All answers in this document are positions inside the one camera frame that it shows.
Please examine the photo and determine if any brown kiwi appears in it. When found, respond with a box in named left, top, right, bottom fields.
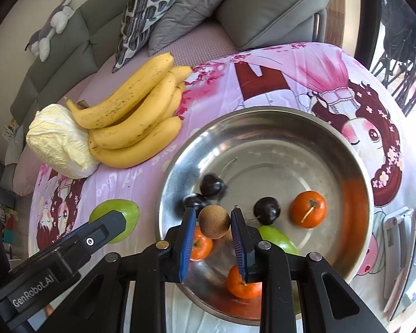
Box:
left=198, top=205, right=231, bottom=240

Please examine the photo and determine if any dark folded chair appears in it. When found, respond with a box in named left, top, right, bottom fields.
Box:
left=371, top=0, right=416, bottom=118

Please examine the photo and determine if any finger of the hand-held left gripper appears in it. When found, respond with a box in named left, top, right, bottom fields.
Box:
left=55, top=210, right=127, bottom=268

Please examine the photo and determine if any orange tangerine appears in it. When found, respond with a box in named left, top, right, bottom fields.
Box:
left=290, top=191, right=327, bottom=229
left=191, top=225, right=214, bottom=261
left=226, top=264, right=263, bottom=299

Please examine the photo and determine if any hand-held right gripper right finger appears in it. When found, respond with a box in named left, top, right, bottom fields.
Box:
left=230, top=207, right=385, bottom=333

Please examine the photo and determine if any yellow banana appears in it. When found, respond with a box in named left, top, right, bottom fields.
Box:
left=164, top=65, right=194, bottom=120
left=89, top=116, right=183, bottom=169
left=88, top=72, right=177, bottom=150
left=65, top=52, right=175, bottom=130

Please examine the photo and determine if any black and white patterned pillow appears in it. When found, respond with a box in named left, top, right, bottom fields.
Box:
left=111, top=0, right=199, bottom=73

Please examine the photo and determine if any woven patterned curtain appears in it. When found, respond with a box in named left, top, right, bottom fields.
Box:
left=324, top=0, right=347, bottom=47

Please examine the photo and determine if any grey sofa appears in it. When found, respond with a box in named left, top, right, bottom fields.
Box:
left=10, top=0, right=136, bottom=125

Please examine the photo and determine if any dark plum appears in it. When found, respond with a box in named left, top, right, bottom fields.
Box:
left=253, top=197, right=281, bottom=225
left=199, top=173, right=225, bottom=198
left=182, top=193, right=210, bottom=213

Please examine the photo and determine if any grey smooth cushion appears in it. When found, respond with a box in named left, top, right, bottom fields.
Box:
left=213, top=0, right=333, bottom=51

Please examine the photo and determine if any pink printed blanket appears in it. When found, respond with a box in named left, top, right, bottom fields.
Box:
left=28, top=42, right=416, bottom=333

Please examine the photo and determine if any grey quilted pillow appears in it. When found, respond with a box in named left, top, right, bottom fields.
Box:
left=147, top=0, right=252, bottom=56

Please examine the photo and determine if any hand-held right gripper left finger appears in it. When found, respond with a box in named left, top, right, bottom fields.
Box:
left=49, top=207, right=197, bottom=333

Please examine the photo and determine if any green mango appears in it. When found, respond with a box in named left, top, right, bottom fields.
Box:
left=257, top=225, right=300, bottom=255
left=89, top=199, right=140, bottom=244

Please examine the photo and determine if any round metal basin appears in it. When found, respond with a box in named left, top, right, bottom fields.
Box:
left=158, top=106, right=375, bottom=327

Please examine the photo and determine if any grey and white plush cat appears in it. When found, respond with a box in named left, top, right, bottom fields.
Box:
left=25, top=0, right=75, bottom=62

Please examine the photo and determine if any glossy flat screen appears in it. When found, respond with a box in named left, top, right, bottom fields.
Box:
left=385, top=211, right=416, bottom=321

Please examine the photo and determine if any napa cabbage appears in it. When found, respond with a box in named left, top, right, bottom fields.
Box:
left=26, top=104, right=99, bottom=180

